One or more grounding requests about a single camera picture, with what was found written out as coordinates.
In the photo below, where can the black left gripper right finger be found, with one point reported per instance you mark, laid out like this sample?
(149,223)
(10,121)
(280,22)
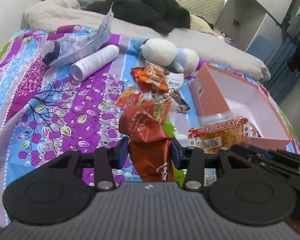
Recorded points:
(195,161)

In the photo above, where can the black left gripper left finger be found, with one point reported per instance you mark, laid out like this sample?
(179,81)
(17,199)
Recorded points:
(95,168)

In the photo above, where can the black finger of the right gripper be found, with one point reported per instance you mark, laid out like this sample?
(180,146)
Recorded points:
(284,163)

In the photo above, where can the dark red foil snack bag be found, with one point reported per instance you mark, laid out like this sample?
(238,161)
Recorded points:
(149,145)

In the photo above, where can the red yellow clear snack bag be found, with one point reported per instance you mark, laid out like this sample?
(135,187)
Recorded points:
(211,138)

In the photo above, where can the pink cardboard box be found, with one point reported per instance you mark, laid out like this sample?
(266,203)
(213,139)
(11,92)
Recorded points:
(218,91)

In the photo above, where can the purple floral bed sheet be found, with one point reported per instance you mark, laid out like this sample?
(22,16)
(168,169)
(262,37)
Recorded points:
(44,112)

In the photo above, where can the small red snack packet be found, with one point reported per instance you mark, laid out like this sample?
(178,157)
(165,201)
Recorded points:
(143,86)

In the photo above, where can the white label dark snack packet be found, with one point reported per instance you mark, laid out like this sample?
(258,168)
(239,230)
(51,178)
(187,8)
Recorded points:
(175,82)

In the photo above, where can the white cylindrical bottle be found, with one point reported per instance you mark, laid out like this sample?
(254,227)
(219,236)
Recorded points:
(90,64)

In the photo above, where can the orange snack packet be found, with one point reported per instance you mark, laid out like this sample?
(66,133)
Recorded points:
(155,75)

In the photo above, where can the grey duvet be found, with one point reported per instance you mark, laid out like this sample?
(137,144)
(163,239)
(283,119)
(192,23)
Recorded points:
(51,14)

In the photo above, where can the light blue plastic pouch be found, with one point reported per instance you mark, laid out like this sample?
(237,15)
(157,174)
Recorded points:
(68,50)

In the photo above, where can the white blue plush toy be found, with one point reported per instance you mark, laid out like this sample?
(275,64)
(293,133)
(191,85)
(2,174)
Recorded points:
(165,54)

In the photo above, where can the white shelf cabinet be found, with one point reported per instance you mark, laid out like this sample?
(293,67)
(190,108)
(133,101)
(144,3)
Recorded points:
(243,20)

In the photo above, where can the black clothing pile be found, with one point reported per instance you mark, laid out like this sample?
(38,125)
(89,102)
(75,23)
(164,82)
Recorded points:
(160,15)

